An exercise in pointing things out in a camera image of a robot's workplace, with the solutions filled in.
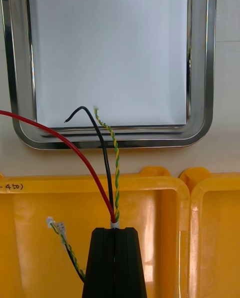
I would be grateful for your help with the yellow-orange plastic bin with handwriting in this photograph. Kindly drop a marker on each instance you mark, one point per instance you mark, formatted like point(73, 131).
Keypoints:
point(75, 185)

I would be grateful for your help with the steel tray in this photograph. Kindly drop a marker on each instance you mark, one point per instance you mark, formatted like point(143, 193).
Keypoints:
point(200, 77)

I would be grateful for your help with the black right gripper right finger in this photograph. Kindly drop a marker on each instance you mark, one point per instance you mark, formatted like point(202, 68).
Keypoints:
point(130, 265)

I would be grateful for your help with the white sheet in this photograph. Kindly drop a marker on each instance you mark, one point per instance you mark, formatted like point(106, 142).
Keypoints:
point(112, 40)

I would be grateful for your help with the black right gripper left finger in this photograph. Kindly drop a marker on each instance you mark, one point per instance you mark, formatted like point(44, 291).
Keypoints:
point(100, 265)

